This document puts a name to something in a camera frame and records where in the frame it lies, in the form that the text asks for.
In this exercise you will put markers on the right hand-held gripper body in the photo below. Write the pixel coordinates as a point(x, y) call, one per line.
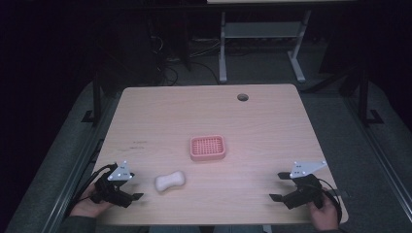
point(302, 193)

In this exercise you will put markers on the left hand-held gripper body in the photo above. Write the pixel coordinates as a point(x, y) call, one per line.
point(113, 194)

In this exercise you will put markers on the white soap bar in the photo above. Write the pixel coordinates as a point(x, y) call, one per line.
point(170, 181)

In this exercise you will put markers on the pink soap dish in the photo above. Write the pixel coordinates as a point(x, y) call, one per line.
point(207, 147)

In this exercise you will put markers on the person's right hand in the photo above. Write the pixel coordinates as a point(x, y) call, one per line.
point(323, 214)

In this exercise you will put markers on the person's left hand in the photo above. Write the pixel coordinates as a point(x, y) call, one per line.
point(86, 207)

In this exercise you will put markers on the black metal stand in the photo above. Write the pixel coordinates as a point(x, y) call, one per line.
point(96, 103)
point(364, 97)

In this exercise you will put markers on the white metal stand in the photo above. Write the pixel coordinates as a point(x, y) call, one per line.
point(262, 30)

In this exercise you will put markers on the metal floor rail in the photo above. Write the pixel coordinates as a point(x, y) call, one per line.
point(379, 155)
point(74, 181)

